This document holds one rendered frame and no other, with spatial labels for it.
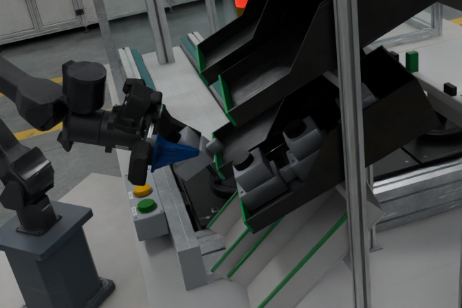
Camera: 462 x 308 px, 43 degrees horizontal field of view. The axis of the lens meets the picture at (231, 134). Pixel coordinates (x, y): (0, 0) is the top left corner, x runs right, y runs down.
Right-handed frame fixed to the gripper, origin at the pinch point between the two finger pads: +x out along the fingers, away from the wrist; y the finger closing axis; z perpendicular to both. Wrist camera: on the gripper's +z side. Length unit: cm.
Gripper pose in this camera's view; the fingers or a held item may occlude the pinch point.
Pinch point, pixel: (179, 140)
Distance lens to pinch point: 94.1
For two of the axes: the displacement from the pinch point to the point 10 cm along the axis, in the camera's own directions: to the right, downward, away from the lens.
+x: 9.8, 1.6, 1.0
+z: 1.9, -8.0, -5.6
